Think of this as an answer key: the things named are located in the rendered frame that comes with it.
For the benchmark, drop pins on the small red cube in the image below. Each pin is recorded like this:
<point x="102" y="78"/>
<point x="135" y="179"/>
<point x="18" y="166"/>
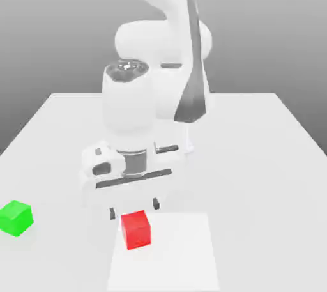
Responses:
<point x="135" y="230"/>

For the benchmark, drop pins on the small green cube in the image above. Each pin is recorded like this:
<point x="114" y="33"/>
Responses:
<point x="15" y="218"/>

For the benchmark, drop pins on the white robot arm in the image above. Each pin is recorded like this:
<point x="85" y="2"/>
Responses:
<point x="127" y="108"/>

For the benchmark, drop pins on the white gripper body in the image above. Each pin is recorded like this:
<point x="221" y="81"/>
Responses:
<point x="127" y="192"/>

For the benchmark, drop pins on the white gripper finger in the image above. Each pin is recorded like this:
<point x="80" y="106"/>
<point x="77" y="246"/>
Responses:
<point x="112" y="213"/>
<point x="155" y="203"/>

